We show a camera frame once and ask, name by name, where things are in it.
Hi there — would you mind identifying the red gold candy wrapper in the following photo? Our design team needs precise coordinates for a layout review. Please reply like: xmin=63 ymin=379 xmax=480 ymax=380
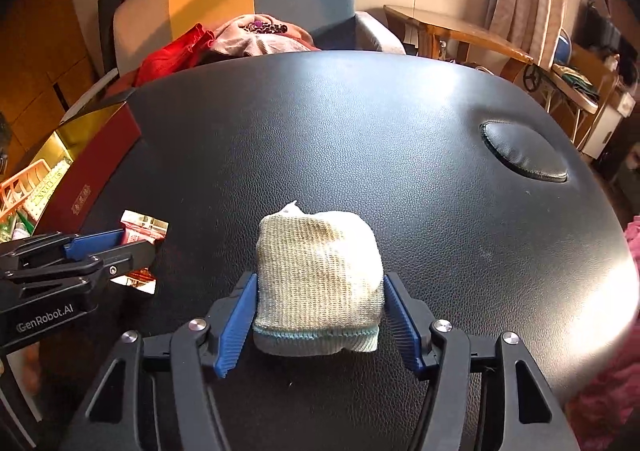
xmin=111 ymin=210 xmax=169 ymax=295

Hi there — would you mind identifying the beige knitted cloth bundle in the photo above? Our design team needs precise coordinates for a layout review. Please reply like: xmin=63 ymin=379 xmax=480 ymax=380
xmin=253 ymin=202 xmax=384 ymax=357

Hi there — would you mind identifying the green cracker package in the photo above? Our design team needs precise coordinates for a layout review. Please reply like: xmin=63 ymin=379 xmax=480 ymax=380
xmin=23 ymin=159 xmax=70 ymax=223

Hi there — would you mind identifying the green and cream small box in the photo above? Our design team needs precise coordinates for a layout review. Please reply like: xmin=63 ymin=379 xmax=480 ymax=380
xmin=0 ymin=210 xmax=35 ymax=243

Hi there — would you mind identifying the orange plastic rack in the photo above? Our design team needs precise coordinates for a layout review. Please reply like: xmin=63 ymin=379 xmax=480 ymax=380
xmin=1 ymin=159 xmax=52 ymax=222

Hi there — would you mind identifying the wooden chair with clutter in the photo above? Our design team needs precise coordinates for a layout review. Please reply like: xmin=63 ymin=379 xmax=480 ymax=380
xmin=522 ymin=31 xmax=639 ymax=160

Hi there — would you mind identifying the person's left hand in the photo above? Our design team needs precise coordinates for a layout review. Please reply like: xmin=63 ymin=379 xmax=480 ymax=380
xmin=22 ymin=343 xmax=41 ymax=396

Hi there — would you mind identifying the red and gold box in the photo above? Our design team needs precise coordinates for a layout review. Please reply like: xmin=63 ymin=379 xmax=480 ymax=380
xmin=34 ymin=99 xmax=141 ymax=234

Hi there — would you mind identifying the pink blanket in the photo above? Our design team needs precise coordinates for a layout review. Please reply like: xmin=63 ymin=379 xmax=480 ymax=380
xmin=564 ymin=215 xmax=640 ymax=451

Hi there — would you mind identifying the red garment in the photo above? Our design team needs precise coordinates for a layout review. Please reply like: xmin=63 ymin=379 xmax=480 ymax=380
xmin=134 ymin=23 xmax=215 ymax=87

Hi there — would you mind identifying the pink garment on chair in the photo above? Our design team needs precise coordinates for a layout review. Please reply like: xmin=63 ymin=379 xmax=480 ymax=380
xmin=210 ymin=14 xmax=319 ymax=58

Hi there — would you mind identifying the blue grey armchair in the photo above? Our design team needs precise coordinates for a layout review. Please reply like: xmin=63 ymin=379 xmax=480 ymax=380
xmin=113 ymin=0 xmax=405 ymax=74

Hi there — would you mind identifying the wooden side table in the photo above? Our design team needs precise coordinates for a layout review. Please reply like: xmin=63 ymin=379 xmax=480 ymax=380
xmin=383 ymin=5 xmax=534 ymax=64

